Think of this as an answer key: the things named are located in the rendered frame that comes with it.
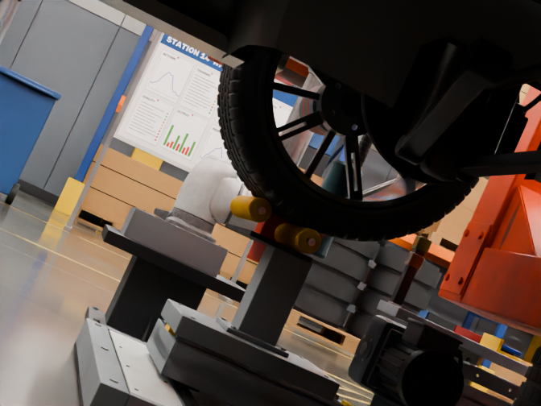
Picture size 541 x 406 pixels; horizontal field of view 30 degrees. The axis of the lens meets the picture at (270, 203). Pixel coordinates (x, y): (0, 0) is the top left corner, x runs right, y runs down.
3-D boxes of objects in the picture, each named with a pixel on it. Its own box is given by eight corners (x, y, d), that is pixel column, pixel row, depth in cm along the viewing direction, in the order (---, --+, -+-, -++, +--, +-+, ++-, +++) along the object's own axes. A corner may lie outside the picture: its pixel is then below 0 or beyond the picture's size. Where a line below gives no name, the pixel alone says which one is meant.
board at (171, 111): (63, 229, 804) (166, 9, 815) (64, 226, 853) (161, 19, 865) (232, 304, 829) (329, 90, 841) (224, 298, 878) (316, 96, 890)
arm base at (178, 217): (149, 214, 347) (155, 200, 347) (206, 241, 351) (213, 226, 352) (154, 216, 329) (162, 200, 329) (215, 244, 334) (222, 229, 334)
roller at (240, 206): (245, 217, 232) (256, 193, 232) (225, 211, 260) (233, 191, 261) (268, 227, 233) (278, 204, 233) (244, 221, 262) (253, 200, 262)
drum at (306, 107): (307, 119, 256) (329, 68, 257) (287, 122, 277) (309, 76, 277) (355, 142, 259) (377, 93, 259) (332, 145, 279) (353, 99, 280)
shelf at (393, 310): (394, 316, 279) (399, 306, 279) (375, 308, 295) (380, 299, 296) (525, 376, 287) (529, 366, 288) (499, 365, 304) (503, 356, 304)
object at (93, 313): (69, 300, 359) (105, 223, 360) (196, 355, 367) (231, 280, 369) (66, 318, 309) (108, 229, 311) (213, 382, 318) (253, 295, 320)
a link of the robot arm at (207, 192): (171, 207, 348) (198, 150, 350) (220, 229, 350) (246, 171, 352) (172, 205, 332) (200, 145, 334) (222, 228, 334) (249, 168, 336)
